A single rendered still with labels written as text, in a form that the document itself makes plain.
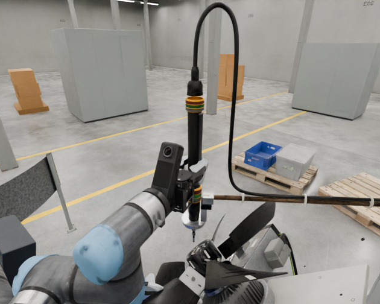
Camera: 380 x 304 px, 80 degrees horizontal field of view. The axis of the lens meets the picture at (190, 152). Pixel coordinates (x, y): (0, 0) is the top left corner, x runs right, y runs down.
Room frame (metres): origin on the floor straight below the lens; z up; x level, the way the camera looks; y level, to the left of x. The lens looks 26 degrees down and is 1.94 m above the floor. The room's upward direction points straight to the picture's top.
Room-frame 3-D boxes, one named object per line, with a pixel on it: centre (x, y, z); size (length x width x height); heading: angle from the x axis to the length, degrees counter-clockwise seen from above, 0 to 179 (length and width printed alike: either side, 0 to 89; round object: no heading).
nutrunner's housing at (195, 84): (0.52, -0.01, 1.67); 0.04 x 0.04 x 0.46
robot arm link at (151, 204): (0.34, 0.08, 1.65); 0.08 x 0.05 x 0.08; 61
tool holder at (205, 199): (0.52, -0.02, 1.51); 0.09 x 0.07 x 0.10; 86
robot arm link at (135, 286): (0.27, 0.14, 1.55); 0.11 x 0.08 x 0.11; 88
